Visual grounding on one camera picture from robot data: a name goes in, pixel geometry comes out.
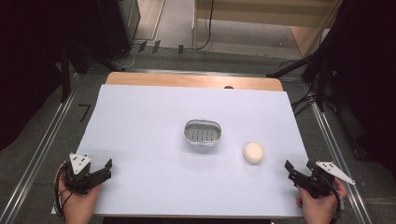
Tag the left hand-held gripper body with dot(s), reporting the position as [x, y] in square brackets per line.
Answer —
[76, 179]

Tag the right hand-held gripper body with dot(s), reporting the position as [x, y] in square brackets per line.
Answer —
[320, 183]

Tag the round white soap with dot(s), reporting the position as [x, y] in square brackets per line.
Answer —
[253, 152]

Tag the silver metal soap dish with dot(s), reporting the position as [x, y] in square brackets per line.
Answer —
[202, 133]

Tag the person's right hand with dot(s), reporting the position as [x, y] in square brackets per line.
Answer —
[319, 208]

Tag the person's left hand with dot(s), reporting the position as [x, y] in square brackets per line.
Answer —
[77, 205]

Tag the white table cover sheet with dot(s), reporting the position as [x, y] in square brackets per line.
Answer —
[149, 149]

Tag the black stand leg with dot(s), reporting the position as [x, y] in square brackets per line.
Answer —
[65, 81]
[289, 67]

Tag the small dark knob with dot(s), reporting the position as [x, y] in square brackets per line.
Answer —
[229, 87]

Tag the black curtain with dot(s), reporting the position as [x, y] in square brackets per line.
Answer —
[31, 62]
[367, 77]

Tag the dark cabinet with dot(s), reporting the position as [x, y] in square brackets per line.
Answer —
[132, 18]

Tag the light wooden shelf unit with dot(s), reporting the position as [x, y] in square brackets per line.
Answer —
[258, 11]

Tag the metal floor rail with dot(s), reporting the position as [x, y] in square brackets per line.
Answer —
[40, 149]
[339, 155]

